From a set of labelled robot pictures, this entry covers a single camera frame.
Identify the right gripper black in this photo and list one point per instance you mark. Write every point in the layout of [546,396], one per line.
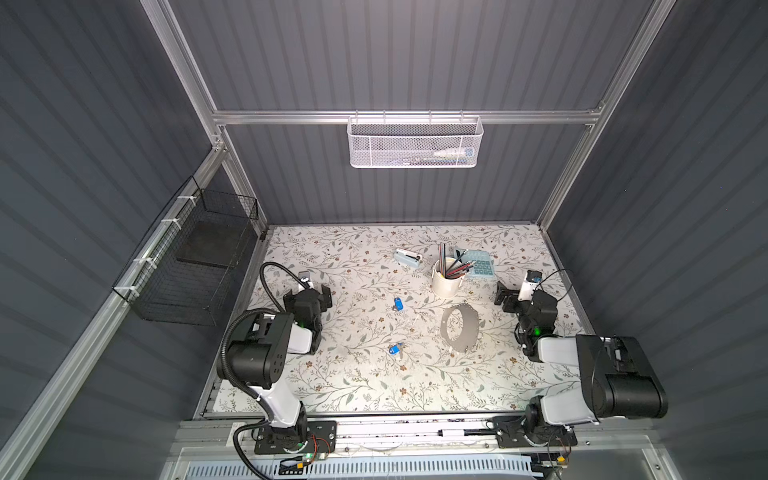
[507,299]

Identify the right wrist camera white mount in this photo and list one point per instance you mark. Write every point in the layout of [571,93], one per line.
[530,283]

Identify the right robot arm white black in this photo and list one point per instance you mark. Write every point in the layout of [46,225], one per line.
[616,379]

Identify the white pencil cup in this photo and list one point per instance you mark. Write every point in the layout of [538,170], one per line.
[443,287]

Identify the white wire mesh basket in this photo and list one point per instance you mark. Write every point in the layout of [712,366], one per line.
[380,142]

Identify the light blue stapler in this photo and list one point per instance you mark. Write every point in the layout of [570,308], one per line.
[407,258]

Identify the black wire basket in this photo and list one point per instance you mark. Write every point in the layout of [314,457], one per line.
[195,261]

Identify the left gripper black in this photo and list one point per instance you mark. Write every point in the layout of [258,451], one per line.
[322,297]

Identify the glue tube in basket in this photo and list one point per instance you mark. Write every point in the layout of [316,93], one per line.
[450,155]

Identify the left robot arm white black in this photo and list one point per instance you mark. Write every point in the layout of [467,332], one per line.
[252,358]

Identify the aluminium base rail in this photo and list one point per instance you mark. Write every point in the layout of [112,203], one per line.
[358,435]

